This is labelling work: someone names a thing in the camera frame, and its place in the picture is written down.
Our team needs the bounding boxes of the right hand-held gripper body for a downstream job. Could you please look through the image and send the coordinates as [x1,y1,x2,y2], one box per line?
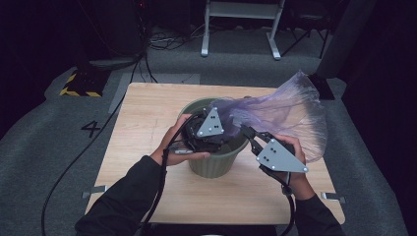
[251,131,310,185]

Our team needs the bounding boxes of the black yellow striped base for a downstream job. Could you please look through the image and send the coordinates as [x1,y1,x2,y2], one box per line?
[59,68,111,98]
[308,74,336,101]

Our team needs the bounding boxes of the white metal stand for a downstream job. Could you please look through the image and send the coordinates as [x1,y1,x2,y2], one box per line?
[201,0,286,61]

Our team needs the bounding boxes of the person's left hand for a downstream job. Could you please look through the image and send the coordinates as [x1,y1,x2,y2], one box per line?
[149,113,211,167]

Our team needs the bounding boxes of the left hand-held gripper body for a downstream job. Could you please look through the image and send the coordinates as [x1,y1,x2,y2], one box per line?
[181,106,231,154]

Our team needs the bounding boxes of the black tripod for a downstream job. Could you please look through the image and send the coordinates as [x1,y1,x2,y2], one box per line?
[280,13,330,60]

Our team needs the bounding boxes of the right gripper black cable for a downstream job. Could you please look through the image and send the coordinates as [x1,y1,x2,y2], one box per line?
[279,171,297,236]

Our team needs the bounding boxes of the bundle of floor cables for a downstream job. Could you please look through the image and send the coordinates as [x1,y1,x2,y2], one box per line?
[147,24,205,51]

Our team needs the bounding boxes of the person's right hand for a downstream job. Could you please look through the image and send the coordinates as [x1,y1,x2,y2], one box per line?
[272,133,317,201]

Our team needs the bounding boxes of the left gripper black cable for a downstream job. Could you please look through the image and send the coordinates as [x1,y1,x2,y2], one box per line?
[140,112,205,236]

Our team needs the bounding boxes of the dark equipment stand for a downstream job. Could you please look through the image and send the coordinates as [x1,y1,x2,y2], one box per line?
[88,0,148,72]

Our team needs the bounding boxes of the green plastic bin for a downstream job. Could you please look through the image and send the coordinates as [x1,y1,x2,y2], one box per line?
[178,96,250,180]

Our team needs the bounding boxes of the long black floor cable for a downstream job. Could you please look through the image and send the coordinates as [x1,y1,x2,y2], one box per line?
[40,55,148,236]

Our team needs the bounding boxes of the purple plastic bag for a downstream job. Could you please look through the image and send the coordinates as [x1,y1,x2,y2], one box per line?
[209,70,329,164]

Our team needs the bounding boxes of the metal table bracket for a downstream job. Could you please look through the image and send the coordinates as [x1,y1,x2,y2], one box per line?
[320,192,346,205]
[82,185,108,200]

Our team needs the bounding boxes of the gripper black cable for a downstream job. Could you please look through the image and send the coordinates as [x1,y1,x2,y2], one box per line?
[279,171,297,236]
[140,112,205,236]

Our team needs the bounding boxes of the grey column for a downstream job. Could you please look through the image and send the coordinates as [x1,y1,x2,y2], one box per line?
[316,0,378,79]

